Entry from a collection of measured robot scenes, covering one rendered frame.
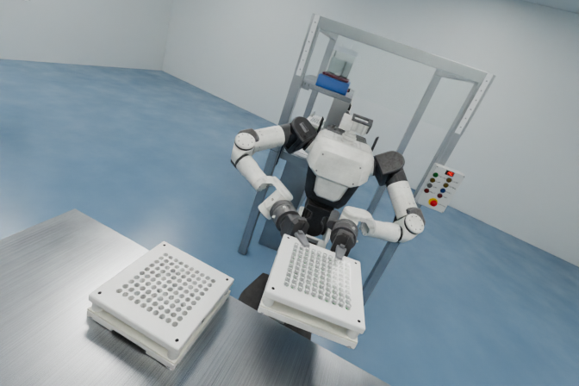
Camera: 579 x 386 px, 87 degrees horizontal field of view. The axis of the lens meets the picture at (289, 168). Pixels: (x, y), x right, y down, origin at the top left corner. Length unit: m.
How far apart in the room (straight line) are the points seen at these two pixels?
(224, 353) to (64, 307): 0.39
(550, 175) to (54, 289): 5.41
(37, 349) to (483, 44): 5.23
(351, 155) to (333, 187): 0.16
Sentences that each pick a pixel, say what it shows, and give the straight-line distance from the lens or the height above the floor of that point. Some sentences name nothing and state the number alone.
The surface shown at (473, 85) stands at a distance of 1.95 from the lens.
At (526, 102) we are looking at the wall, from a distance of 5.31.
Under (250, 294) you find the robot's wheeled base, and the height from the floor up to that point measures 0.17.
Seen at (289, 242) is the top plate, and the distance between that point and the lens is 0.92.
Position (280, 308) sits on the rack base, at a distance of 0.80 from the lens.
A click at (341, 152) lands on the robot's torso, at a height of 1.23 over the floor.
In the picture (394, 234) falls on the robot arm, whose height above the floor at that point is 1.05.
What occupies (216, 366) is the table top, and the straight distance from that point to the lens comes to 0.85.
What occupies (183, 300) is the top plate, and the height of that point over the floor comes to 0.94.
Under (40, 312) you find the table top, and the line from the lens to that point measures 0.94.
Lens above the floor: 1.58
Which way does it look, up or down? 22 degrees down
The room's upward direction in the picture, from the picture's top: 19 degrees clockwise
